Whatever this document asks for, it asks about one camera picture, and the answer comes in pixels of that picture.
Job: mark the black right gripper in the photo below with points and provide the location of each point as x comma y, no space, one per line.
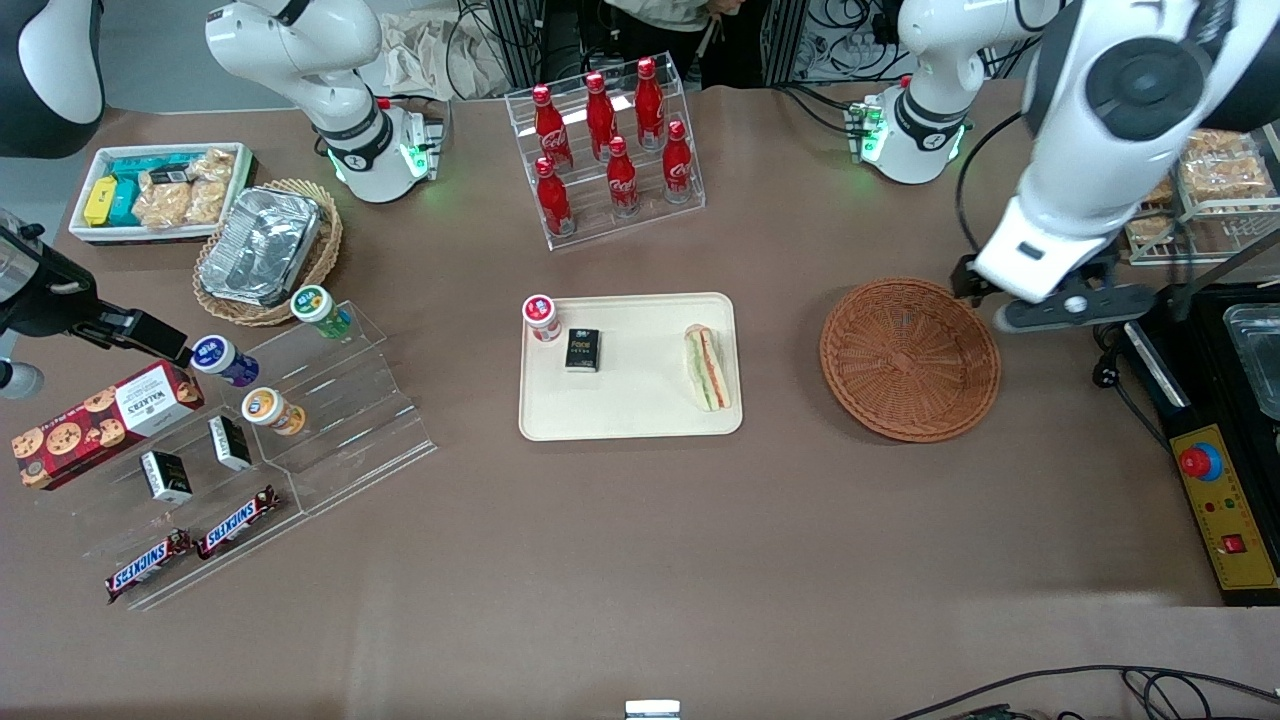
42,296

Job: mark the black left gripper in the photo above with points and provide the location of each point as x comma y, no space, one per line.
966,277

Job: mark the plastic-wrapped triangle sandwich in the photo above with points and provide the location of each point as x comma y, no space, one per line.
708,368

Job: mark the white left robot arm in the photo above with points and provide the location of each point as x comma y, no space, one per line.
1080,130

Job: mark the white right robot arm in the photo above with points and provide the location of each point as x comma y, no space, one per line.
310,60

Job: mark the brown wicker basket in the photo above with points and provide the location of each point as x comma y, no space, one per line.
910,360

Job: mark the aluminium foil tray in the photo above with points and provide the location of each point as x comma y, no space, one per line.
260,245

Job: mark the light wicker basket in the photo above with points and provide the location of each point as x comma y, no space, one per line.
325,240

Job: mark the cream plastic tray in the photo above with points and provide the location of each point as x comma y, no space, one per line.
640,400

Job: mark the purple-label white-lid jar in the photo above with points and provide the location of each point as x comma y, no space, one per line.
222,360

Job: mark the red Walkers shortbread box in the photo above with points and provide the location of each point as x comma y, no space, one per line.
100,420

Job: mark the small black white-label box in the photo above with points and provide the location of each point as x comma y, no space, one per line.
166,478
230,443

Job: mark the orange-label white-lid jar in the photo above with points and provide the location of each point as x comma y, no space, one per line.
270,410

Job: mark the white plastic bin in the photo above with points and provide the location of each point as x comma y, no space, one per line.
85,235

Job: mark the clear bag of cookies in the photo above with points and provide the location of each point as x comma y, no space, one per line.
210,185
162,205

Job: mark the yellow snack packet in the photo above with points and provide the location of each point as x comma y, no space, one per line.
100,202

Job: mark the green-label white-lid jar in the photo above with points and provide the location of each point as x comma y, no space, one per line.
320,310

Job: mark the black power plug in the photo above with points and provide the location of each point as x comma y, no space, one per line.
1106,373

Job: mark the teal snack packet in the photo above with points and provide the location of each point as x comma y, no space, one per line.
140,168

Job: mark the Snickers chocolate bar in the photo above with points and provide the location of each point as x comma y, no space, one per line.
148,567
238,522

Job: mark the clear acrylic stepped shelf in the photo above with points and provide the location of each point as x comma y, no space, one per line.
350,420

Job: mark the black cooking appliance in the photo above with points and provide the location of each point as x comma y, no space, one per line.
1200,370

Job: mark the wrapped bread pack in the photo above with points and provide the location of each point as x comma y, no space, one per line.
1225,170

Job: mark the clear rectangular container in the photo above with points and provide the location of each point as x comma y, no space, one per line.
1260,355

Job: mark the red cola bottle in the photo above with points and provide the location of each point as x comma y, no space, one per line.
622,180
600,115
677,165
554,200
649,100
550,125

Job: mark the yellow emergency stop box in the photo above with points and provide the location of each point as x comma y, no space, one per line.
1225,510

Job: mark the clear acrylic bottle rack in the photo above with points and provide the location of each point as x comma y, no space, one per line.
600,225

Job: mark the red-label white-lid jar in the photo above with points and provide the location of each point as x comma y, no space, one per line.
541,317

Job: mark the black box gold print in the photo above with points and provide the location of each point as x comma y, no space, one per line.
583,350

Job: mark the person in background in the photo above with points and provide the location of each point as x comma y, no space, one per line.
660,25

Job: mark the white cloth bag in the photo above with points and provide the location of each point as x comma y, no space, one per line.
440,55

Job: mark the small white device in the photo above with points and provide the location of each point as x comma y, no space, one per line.
652,710

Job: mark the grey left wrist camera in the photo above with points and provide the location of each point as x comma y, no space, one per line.
1090,305

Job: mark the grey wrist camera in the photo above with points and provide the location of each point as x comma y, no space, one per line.
1090,305
18,380

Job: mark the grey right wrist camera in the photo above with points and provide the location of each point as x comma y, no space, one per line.
18,380

